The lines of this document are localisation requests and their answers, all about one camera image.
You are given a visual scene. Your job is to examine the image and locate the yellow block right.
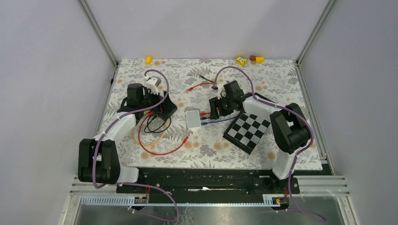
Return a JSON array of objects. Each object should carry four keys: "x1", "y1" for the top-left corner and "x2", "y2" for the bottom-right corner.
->
[{"x1": 255, "y1": 57, "x2": 265, "y2": 64}]

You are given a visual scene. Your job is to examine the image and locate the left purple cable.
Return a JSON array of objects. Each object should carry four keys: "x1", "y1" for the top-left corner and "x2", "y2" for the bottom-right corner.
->
[{"x1": 92, "y1": 68, "x2": 181, "y2": 223}]

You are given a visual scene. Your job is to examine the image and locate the yellow block left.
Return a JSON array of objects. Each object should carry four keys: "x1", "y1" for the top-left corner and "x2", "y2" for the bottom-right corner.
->
[{"x1": 145, "y1": 56, "x2": 153, "y2": 65}]

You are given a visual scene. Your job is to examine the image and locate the checkered chess board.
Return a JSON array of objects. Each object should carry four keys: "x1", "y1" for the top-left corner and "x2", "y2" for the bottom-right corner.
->
[{"x1": 223, "y1": 112, "x2": 270, "y2": 154}]

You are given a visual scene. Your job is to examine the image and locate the yellow block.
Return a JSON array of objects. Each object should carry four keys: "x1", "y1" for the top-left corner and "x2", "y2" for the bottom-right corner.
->
[
  {"x1": 255, "y1": 57, "x2": 265, "y2": 64},
  {"x1": 145, "y1": 56, "x2": 153, "y2": 65}
]

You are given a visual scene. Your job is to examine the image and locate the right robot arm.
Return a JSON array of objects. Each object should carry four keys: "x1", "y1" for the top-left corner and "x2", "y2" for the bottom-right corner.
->
[{"x1": 209, "y1": 81, "x2": 312, "y2": 193}]

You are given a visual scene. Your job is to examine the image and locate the yellow patterned cube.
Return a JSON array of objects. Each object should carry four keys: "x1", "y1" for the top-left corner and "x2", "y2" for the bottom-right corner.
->
[{"x1": 235, "y1": 56, "x2": 248, "y2": 67}]

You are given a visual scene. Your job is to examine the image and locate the black ethernet cable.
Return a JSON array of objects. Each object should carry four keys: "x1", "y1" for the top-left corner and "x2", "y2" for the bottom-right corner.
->
[{"x1": 198, "y1": 74, "x2": 216, "y2": 84}]

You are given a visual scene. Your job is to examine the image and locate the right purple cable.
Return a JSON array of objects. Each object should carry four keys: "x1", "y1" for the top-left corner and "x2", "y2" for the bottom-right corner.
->
[{"x1": 213, "y1": 66, "x2": 327, "y2": 224}]

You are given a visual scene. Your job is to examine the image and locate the black looped cable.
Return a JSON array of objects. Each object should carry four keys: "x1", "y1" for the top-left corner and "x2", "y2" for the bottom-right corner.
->
[{"x1": 144, "y1": 114, "x2": 172, "y2": 134}]

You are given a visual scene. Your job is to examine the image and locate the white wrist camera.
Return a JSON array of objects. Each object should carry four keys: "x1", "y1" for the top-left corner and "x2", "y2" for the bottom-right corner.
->
[
  {"x1": 212, "y1": 83, "x2": 227, "y2": 99},
  {"x1": 145, "y1": 76, "x2": 161, "y2": 92}
]

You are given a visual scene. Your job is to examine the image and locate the white network switch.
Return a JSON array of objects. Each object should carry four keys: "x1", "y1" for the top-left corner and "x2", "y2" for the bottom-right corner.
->
[{"x1": 185, "y1": 110, "x2": 201, "y2": 130}]

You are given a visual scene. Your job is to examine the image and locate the black router box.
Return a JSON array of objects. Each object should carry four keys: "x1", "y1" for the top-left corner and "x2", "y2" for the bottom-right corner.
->
[{"x1": 152, "y1": 95, "x2": 177, "y2": 121}]

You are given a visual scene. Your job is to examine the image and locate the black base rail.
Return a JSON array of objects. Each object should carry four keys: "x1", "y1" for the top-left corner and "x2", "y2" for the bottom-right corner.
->
[{"x1": 116, "y1": 168, "x2": 288, "y2": 203}]

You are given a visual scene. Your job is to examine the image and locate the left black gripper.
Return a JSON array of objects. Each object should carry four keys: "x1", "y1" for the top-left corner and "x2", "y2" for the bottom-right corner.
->
[{"x1": 139, "y1": 86, "x2": 176, "y2": 114}]

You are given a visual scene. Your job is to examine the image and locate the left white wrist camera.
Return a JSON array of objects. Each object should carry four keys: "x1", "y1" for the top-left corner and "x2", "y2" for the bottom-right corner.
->
[{"x1": 145, "y1": 76, "x2": 161, "y2": 92}]

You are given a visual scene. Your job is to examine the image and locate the purple cable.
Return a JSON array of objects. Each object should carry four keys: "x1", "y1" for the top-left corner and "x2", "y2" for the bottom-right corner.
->
[
  {"x1": 92, "y1": 68, "x2": 181, "y2": 223},
  {"x1": 213, "y1": 66, "x2": 327, "y2": 224}
]

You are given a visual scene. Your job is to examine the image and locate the yellow ethernet cable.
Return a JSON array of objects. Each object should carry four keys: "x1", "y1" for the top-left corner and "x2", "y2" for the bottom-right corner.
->
[{"x1": 131, "y1": 118, "x2": 169, "y2": 148}]

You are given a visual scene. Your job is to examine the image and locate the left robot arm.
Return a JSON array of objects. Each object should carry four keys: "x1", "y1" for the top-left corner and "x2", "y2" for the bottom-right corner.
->
[{"x1": 77, "y1": 83, "x2": 177, "y2": 193}]

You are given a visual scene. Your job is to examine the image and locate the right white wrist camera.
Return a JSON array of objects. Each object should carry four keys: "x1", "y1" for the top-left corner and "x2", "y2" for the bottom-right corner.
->
[{"x1": 212, "y1": 83, "x2": 227, "y2": 99}]

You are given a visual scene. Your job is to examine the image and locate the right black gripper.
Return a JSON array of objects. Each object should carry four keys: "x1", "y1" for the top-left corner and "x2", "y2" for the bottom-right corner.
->
[{"x1": 209, "y1": 94, "x2": 234, "y2": 120}]

